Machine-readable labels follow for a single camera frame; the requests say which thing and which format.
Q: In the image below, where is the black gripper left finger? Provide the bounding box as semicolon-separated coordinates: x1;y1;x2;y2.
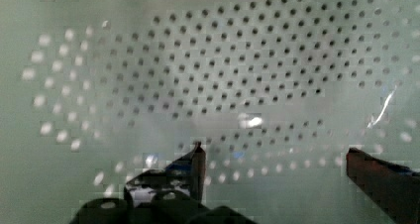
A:
124;141;206;207

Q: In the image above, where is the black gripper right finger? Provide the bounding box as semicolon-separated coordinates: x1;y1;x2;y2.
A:
346;148;420;224

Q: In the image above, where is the mint green plastic strainer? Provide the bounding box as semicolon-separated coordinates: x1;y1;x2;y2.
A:
1;0;419;224

